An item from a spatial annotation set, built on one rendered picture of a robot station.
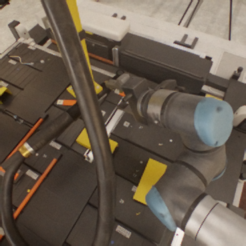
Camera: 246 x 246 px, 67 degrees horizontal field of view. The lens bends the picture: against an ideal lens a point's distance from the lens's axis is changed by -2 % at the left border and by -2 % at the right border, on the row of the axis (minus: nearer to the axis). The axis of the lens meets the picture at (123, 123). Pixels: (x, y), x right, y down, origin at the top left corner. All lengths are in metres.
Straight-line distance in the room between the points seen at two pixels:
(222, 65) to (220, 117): 1.08
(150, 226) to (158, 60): 0.70
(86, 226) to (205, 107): 0.56
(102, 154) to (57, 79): 0.80
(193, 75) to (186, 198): 0.63
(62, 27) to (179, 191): 0.35
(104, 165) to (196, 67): 0.76
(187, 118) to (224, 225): 0.20
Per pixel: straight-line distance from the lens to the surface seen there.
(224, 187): 0.97
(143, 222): 0.73
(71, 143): 0.83
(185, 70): 0.92
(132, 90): 0.47
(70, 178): 0.77
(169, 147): 0.81
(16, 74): 1.18
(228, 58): 1.52
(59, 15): 0.27
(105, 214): 0.34
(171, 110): 0.40
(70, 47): 0.26
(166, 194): 0.41
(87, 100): 0.26
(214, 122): 0.37
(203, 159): 0.45
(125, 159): 0.77
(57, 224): 0.76
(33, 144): 0.62
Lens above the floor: 1.73
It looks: 60 degrees down
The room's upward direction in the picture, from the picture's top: 2 degrees counter-clockwise
